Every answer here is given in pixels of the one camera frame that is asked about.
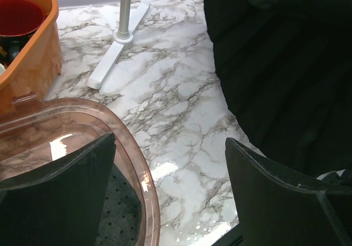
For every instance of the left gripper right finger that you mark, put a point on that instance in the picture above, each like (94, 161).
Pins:
(280, 206)

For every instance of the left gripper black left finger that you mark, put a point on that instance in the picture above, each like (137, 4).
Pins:
(59, 203)

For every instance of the black mounting bar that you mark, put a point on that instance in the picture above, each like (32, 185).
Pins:
(234, 237)

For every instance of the black dotted garment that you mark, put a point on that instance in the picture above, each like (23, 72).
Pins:
(121, 215)

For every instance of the clear pink plastic basket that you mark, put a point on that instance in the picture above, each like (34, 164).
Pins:
(34, 133)

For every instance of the orange plastic bin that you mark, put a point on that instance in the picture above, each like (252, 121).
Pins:
(38, 63)

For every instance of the white bowl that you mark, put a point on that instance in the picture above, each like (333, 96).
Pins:
(2, 69)

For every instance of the dark red cup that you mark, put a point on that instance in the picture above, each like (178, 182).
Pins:
(20, 19)

